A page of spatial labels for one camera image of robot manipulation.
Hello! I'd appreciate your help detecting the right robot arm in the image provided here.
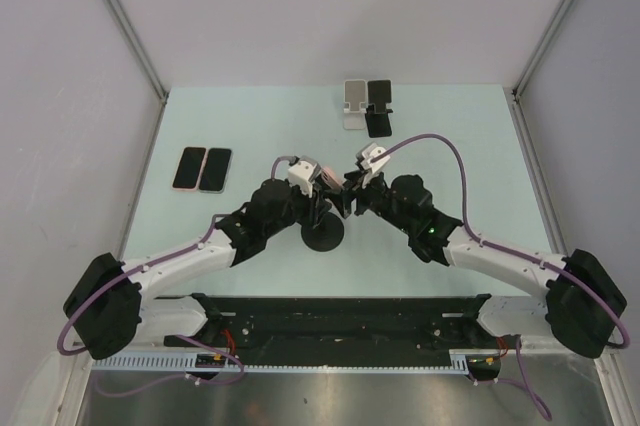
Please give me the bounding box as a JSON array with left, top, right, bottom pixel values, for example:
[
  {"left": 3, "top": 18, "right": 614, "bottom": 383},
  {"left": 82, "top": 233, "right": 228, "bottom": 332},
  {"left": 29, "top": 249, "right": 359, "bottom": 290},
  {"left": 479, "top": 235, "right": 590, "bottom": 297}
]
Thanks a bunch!
[{"left": 343, "top": 171, "right": 627, "bottom": 359}]

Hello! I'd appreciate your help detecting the left aluminium frame post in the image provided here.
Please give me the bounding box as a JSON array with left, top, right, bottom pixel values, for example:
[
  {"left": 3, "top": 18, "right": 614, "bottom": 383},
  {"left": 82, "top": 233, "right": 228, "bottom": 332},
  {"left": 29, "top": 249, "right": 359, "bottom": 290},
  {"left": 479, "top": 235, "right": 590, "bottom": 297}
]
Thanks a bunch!
[{"left": 102, "top": 0, "right": 169, "bottom": 105}]

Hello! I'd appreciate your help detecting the black rectangular phone stand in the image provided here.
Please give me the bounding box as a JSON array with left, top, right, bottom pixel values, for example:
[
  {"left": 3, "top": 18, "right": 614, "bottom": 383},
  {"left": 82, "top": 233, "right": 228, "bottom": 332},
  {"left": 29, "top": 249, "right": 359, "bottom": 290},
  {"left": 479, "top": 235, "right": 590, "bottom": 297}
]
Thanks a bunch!
[{"left": 365, "top": 79, "right": 393, "bottom": 138}]

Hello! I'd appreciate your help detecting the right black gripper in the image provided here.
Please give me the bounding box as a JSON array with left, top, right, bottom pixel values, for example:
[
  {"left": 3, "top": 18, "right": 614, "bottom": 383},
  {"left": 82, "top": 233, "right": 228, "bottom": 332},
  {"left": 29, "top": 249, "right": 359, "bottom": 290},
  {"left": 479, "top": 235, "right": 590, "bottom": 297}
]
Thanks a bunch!
[{"left": 325, "top": 166, "right": 414, "bottom": 235}]

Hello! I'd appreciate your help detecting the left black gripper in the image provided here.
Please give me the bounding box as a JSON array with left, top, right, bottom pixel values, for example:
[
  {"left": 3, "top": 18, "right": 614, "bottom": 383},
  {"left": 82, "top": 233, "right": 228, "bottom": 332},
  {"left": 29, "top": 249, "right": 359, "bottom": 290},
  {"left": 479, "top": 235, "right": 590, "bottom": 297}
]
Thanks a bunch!
[{"left": 264, "top": 181, "right": 331, "bottom": 238}]

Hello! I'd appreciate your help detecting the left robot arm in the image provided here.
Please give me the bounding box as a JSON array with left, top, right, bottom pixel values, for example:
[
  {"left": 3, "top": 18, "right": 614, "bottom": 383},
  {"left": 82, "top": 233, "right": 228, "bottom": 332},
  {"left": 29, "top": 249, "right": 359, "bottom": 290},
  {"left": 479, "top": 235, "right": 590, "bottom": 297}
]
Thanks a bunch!
[{"left": 57, "top": 179, "right": 331, "bottom": 360}]

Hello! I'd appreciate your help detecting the white phone stand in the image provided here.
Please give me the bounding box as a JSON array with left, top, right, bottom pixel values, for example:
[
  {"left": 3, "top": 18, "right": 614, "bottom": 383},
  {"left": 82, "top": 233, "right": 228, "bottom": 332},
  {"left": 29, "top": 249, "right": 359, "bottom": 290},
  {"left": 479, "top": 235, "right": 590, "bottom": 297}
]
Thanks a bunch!
[{"left": 343, "top": 79, "right": 367, "bottom": 130}]

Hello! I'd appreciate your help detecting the aluminium frame post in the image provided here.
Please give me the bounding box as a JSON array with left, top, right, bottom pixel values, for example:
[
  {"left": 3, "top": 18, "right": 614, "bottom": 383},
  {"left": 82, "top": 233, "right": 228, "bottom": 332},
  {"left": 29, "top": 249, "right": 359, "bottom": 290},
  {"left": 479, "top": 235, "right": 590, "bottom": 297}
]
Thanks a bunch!
[
  {"left": 102, "top": 0, "right": 169, "bottom": 105},
  {"left": 511, "top": 0, "right": 578, "bottom": 100}
]

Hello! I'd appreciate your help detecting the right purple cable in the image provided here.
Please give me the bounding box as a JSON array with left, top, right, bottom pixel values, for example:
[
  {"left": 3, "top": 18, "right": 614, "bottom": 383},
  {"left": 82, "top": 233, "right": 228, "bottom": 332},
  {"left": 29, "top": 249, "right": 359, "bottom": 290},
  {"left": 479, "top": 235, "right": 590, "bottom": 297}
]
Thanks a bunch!
[{"left": 372, "top": 133, "right": 630, "bottom": 420}]

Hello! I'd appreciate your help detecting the right aluminium table rail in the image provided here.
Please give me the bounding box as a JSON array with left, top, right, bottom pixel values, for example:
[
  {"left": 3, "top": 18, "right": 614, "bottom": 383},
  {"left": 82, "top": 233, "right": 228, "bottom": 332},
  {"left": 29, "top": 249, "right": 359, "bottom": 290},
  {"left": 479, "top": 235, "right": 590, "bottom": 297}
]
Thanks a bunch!
[{"left": 503, "top": 88, "right": 569, "bottom": 253}]

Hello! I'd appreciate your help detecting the right aluminium frame post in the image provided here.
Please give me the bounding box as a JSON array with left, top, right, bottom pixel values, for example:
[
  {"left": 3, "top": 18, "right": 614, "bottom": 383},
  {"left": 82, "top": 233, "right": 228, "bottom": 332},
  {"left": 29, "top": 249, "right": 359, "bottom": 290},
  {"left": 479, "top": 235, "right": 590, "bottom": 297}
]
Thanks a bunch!
[{"left": 511, "top": 0, "right": 578, "bottom": 100}]

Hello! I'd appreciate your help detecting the pink case phone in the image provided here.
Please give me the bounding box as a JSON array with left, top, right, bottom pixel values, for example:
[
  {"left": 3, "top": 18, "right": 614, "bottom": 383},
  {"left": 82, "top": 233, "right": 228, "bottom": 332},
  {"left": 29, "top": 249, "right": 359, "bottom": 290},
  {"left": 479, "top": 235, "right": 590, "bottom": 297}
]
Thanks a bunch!
[{"left": 172, "top": 147, "right": 207, "bottom": 191}]

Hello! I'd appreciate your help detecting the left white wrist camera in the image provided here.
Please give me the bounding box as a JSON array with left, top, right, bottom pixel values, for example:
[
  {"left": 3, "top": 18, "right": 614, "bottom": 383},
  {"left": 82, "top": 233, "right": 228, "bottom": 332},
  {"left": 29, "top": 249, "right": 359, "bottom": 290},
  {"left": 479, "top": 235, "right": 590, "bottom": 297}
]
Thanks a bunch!
[{"left": 287, "top": 157, "right": 321, "bottom": 198}]

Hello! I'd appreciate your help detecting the white slotted cable duct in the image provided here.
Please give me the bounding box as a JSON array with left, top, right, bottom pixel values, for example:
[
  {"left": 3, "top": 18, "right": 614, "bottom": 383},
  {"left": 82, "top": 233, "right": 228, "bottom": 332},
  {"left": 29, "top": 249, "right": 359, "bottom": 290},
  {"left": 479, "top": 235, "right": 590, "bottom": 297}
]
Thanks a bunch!
[{"left": 92, "top": 348, "right": 502, "bottom": 375}]

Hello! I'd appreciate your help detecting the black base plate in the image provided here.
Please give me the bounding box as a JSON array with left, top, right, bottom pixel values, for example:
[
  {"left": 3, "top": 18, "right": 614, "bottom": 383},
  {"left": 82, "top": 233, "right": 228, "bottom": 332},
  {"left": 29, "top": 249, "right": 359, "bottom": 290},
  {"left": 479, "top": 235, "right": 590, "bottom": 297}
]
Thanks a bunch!
[{"left": 194, "top": 294, "right": 515, "bottom": 356}]

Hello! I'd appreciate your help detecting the black phone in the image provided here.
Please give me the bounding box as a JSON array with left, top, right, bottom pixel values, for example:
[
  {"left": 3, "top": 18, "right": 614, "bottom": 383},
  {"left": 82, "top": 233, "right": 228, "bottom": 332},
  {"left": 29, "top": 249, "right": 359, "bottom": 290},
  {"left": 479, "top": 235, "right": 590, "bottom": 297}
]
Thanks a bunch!
[{"left": 198, "top": 148, "right": 232, "bottom": 193}]

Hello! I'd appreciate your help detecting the black round base stand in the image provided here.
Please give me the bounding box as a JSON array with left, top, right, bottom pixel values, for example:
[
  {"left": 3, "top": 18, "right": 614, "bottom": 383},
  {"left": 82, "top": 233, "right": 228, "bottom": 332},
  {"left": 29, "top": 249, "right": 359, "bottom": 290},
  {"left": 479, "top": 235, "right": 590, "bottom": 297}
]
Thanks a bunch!
[{"left": 301, "top": 210, "right": 345, "bottom": 252}]

